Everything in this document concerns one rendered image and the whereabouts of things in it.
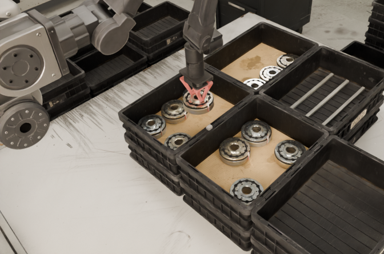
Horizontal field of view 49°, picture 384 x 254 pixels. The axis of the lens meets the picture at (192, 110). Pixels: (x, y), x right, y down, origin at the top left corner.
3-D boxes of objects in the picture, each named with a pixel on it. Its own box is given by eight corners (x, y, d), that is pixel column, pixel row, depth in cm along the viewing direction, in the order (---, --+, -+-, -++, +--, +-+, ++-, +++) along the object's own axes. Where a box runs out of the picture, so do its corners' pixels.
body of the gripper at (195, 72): (194, 67, 138) (192, 48, 133) (214, 80, 132) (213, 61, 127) (178, 75, 135) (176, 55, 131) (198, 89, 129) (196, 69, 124)
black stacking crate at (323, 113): (326, 157, 138) (331, 133, 130) (256, 117, 155) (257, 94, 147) (385, 99, 157) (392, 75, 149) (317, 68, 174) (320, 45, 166)
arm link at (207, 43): (183, 21, 121) (203, 40, 118) (212, 8, 126) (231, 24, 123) (178, 51, 130) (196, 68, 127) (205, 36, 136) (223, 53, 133)
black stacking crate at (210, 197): (247, 236, 119) (247, 213, 111) (177, 180, 136) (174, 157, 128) (325, 158, 138) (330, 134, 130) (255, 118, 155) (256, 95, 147)
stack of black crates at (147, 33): (156, 100, 271) (146, 40, 241) (130, 80, 289) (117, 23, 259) (201, 72, 289) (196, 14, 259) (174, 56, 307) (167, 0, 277)
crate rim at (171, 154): (173, 161, 130) (172, 156, 128) (116, 117, 147) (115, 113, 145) (256, 97, 149) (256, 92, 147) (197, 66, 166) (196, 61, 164)
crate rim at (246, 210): (247, 217, 112) (247, 212, 111) (173, 161, 130) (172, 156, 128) (330, 138, 131) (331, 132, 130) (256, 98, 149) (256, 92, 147)
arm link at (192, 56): (180, 42, 125) (192, 49, 122) (196, 33, 129) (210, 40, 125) (182, 61, 130) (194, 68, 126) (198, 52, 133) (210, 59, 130)
